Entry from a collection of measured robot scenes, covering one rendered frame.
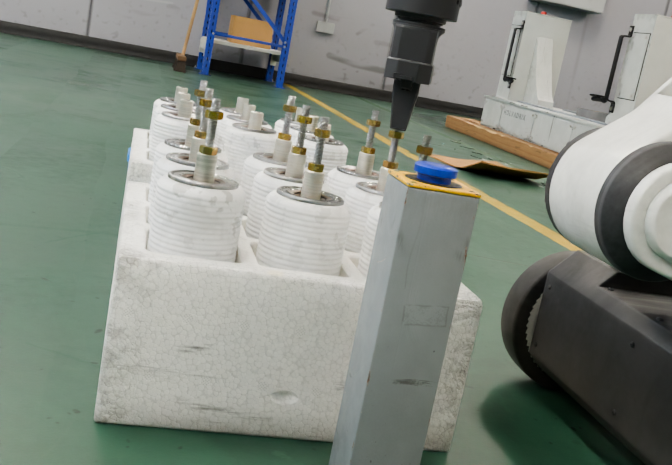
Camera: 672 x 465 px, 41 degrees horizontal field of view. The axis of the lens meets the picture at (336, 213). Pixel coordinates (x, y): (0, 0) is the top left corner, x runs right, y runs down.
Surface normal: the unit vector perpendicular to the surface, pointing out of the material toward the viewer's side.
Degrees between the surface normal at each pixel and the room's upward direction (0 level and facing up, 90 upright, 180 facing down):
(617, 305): 46
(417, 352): 90
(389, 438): 90
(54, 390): 0
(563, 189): 93
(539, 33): 90
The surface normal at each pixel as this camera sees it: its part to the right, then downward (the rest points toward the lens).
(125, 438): 0.19, -0.97
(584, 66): 0.21, 0.22
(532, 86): -0.96, -0.14
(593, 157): -0.68, -0.66
